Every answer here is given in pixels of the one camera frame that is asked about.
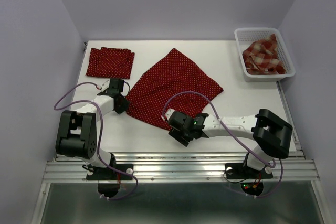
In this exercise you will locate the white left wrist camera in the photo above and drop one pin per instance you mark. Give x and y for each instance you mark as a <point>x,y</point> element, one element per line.
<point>103,86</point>

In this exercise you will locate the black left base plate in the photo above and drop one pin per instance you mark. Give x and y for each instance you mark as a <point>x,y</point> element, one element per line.
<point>104,174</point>

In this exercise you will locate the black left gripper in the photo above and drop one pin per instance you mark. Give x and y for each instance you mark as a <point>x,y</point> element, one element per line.
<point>124,107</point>

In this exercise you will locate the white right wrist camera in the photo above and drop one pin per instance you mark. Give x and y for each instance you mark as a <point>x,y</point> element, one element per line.
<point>166,116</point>

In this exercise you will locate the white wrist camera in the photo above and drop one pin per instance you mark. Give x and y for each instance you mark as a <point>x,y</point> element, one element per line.
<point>103,86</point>
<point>166,116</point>

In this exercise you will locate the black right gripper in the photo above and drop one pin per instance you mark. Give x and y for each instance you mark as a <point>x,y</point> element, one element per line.
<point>179,135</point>

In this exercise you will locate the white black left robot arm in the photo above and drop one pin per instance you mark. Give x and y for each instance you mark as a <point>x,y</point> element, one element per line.
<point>81,125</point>

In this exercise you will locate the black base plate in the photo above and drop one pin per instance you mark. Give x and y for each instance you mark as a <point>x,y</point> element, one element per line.
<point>241,171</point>
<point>104,174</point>

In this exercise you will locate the red polka dot skirt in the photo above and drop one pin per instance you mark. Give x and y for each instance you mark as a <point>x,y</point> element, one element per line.
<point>173,74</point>
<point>110,63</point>

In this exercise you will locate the red plaid skirt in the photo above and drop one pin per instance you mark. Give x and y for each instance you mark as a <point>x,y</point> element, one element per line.
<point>261,57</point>

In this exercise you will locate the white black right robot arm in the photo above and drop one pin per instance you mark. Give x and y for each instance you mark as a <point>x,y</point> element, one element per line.
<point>265,135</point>

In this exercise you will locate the aluminium mounting rail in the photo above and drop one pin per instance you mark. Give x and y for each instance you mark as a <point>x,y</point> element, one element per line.
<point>179,167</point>

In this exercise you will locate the white plastic basket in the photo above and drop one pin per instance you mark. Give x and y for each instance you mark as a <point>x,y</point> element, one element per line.
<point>246,36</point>

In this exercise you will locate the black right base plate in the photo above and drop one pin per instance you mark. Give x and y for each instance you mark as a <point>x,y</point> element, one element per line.
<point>241,171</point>

